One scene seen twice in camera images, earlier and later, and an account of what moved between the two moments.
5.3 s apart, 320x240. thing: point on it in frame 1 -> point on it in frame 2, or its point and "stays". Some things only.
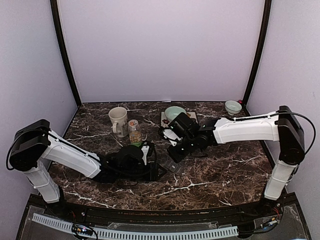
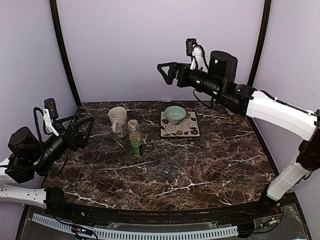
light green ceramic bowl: (172, 112) stays
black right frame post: (266, 20) stays
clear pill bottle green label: (135, 133) stays
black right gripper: (177, 157) -> (183, 68)
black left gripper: (152, 175) -> (79, 140)
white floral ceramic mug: (118, 115) stays
